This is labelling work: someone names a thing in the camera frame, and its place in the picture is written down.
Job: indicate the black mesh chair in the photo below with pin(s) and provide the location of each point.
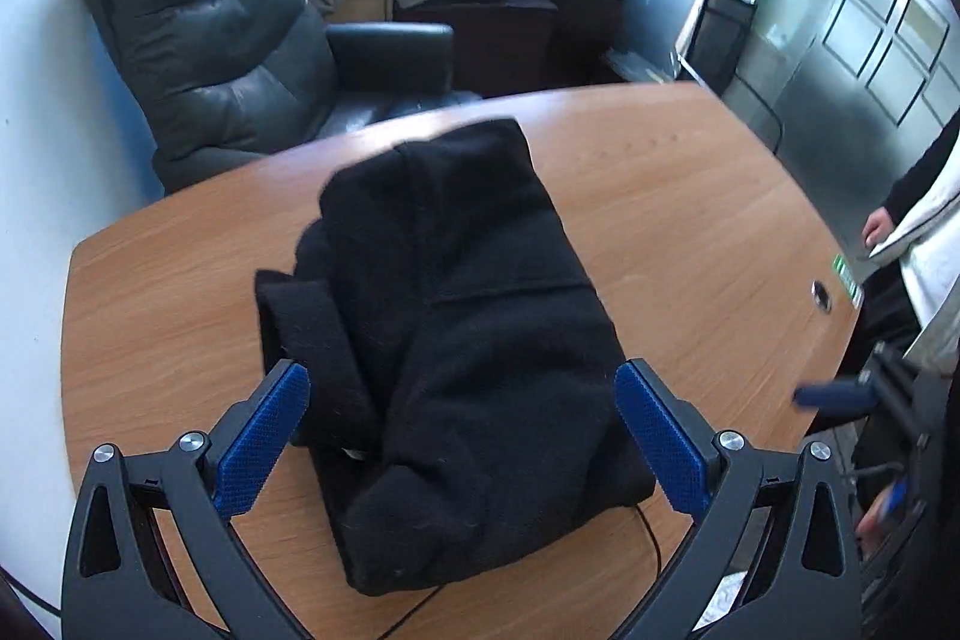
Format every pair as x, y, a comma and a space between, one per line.
720, 33

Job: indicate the black fleece jacket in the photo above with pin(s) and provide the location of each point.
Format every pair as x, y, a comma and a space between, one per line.
465, 325

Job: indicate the light wooden cabinet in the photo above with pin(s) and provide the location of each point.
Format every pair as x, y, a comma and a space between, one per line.
360, 4

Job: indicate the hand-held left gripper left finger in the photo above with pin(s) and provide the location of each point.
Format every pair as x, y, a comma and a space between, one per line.
259, 445

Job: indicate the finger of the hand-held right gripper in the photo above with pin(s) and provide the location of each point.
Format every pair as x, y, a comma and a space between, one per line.
832, 395

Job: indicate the person's right hand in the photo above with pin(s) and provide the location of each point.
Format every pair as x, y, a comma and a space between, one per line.
871, 524

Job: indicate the green sticker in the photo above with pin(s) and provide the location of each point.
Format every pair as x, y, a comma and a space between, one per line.
847, 277

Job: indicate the dark brown cabinet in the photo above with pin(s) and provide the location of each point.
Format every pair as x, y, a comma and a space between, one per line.
585, 25
487, 40

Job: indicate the grey leather armchair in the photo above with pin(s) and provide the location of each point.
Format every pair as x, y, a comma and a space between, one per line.
210, 33

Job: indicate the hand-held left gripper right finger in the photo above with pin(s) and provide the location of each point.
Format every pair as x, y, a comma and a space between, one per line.
664, 441

